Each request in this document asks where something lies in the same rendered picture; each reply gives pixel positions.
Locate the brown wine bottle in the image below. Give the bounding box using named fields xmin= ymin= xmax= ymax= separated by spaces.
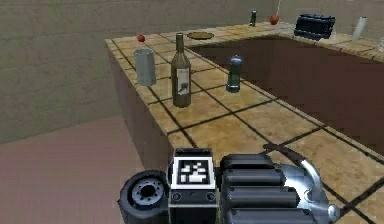
xmin=170 ymin=32 xmax=193 ymax=109

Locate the dark green bottle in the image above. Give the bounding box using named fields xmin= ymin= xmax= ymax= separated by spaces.
xmin=248 ymin=9 xmax=258 ymax=28

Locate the dark green pepper mill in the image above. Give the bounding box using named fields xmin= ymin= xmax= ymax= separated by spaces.
xmin=226 ymin=54 xmax=245 ymax=94

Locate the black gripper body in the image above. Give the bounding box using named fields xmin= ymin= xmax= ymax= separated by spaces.
xmin=117 ymin=169 xmax=172 ymax=224

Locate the brown round plate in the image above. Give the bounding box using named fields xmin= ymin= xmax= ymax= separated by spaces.
xmin=186 ymin=31 xmax=215 ymax=41

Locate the grey metal cup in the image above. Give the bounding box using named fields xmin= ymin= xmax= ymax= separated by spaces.
xmin=133 ymin=48 xmax=157 ymax=87

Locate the tan tiled kitchen counter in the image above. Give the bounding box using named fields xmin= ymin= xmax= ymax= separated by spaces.
xmin=104 ymin=21 xmax=384 ymax=224

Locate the black toaster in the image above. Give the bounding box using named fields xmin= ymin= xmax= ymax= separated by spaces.
xmin=293 ymin=13 xmax=337 ymax=41

